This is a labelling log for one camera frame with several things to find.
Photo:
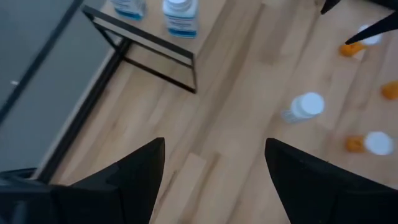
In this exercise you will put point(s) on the wooden shelf black metal frame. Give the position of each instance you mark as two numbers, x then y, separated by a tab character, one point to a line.
154	21

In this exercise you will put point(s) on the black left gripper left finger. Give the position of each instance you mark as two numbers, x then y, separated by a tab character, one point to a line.
124	189

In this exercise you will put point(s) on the white bottle blue label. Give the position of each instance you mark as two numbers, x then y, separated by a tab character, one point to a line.
306	105
129	7
181	18

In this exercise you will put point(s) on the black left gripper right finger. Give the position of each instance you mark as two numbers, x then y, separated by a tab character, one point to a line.
326	193

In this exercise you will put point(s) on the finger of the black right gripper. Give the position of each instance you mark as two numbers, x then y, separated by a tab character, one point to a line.
376	28
328	4

